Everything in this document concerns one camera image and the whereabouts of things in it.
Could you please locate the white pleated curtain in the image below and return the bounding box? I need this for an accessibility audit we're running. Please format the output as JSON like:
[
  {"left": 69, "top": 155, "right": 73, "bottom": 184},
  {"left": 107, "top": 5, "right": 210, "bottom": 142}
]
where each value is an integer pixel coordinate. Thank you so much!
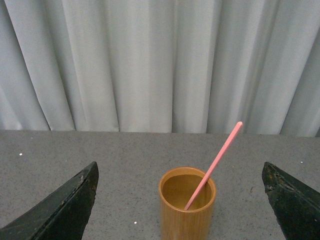
[{"left": 0, "top": 0, "right": 320, "bottom": 137}]

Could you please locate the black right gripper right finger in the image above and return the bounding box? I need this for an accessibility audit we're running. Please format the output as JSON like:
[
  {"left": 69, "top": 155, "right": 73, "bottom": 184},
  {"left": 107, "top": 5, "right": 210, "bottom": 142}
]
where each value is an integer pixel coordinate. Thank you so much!
[{"left": 261, "top": 162, "right": 320, "bottom": 240}]

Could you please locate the pink chopstick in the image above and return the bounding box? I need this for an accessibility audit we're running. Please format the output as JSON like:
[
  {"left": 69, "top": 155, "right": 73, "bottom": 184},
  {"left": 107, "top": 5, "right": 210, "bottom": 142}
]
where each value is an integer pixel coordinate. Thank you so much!
[{"left": 184, "top": 121, "right": 243, "bottom": 211}]

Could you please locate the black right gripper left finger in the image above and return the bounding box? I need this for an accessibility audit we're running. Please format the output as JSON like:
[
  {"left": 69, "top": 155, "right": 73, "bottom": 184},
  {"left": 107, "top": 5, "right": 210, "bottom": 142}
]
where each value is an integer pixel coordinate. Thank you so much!
[{"left": 0, "top": 161, "right": 99, "bottom": 240}]

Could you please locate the bamboo chopstick holder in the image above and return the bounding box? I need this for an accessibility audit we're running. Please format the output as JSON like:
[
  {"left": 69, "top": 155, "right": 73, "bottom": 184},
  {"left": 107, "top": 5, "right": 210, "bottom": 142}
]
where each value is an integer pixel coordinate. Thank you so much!
[{"left": 158, "top": 167, "right": 217, "bottom": 240}]

